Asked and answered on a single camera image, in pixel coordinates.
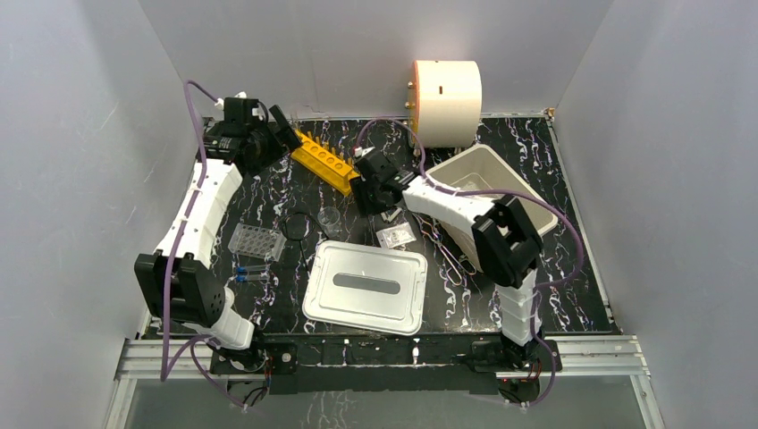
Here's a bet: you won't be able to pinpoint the blue capped tube upper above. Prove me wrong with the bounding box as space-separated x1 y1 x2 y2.
235 265 268 274

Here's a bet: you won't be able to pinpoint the small clear beaker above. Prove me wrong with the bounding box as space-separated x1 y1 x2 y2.
316 206 341 235

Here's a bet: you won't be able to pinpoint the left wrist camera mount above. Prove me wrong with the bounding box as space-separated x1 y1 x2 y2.
215 91 248 110

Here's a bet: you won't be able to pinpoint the black ring with rod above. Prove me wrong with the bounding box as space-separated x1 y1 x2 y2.
279 212 313 276

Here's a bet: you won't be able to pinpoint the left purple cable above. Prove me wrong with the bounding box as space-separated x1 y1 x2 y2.
159 80 250 409

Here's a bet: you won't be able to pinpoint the white clay triangle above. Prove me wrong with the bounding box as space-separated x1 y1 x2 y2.
381 207 403 223

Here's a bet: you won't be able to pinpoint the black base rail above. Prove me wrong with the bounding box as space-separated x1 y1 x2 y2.
211 332 563 400

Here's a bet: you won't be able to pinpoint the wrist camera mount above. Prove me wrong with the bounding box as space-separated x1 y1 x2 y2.
353 147 374 161
215 91 248 110

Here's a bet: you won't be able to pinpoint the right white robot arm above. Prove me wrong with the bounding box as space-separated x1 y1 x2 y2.
350 147 543 370

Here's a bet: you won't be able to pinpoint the aluminium frame rail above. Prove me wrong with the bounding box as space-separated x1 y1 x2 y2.
115 335 651 380

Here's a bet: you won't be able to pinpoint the clear well plate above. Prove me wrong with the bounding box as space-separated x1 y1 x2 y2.
228 223 286 262

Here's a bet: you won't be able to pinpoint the cream cylindrical device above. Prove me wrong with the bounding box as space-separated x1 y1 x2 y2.
406 60 483 149

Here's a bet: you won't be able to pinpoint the white bin lid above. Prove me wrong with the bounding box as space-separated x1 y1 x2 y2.
302 240 428 336

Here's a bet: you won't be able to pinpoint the metal crucible tongs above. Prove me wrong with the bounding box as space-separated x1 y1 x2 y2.
413 214 476 286

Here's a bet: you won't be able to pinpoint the beige plastic bin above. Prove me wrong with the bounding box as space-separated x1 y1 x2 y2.
425 144 558 271

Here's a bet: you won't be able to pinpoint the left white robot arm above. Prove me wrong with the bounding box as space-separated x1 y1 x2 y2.
134 97 302 372

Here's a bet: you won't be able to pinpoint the yellow test tube rack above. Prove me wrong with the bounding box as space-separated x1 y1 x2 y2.
291 130 358 196

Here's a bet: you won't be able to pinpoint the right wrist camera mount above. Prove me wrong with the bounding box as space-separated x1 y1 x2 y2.
353 147 374 161

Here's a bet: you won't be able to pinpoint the small clear plastic bag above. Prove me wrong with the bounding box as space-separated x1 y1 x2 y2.
376 223 416 249

